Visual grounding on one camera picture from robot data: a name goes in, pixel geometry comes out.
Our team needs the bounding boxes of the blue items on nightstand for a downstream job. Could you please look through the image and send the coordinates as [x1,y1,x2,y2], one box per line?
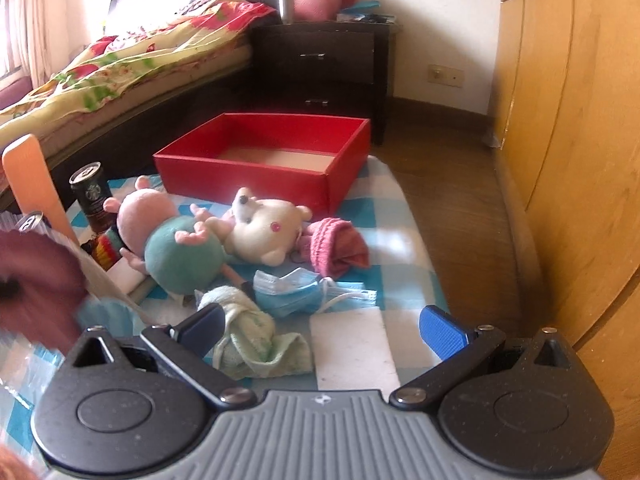
[336,0,397,25]

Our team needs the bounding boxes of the dark wooden nightstand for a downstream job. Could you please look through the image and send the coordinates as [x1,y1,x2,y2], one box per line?
[250,22,396,145]

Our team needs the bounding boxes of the pink curtain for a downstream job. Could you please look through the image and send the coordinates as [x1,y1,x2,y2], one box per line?
[1,0,51,88]

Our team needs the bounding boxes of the pink knitted hat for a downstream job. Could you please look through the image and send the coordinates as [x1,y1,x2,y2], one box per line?
[295,218,370,280]

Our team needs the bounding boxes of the pink plastic basket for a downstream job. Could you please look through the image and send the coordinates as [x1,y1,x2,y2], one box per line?
[294,0,342,22]

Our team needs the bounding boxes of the wooden wardrobe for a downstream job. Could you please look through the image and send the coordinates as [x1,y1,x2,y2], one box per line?
[493,0,639,479]

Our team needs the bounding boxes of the pink pig plush toy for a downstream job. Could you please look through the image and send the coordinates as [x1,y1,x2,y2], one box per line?
[103,176,255,298]

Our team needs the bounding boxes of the crumpled blue face mask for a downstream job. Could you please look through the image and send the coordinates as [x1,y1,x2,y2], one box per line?
[253,268,378,318]

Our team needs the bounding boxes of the black Starbucks coffee can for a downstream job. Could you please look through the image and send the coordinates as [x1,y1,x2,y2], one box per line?
[68,162,116,234]

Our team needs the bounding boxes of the bed with floral quilt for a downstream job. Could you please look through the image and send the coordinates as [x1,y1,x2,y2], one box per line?
[1,0,278,159]

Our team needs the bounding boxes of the red cardboard box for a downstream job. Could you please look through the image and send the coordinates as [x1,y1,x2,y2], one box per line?
[154,113,371,218]

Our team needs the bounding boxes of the blue white checkered tablecloth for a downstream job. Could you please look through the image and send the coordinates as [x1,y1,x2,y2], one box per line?
[1,157,447,471]

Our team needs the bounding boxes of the wall power socket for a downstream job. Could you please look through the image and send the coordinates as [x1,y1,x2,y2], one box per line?
[427,64,464,88]

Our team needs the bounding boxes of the purple fluffy cloth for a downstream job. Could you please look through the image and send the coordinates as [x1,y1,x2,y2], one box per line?
[1,230,87,353]

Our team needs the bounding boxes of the white bear plush toy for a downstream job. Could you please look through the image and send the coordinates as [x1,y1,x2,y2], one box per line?
[224,188,312,266]

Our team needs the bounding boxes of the striped colourful sock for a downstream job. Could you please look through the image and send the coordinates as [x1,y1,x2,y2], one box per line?
[80,226,125,271]

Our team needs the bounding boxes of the light green towel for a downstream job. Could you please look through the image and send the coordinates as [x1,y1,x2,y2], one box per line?
[196,285,314,379]

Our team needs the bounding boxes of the silver thermos flask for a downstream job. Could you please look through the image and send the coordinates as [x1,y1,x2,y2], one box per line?
[278,0,295,25]

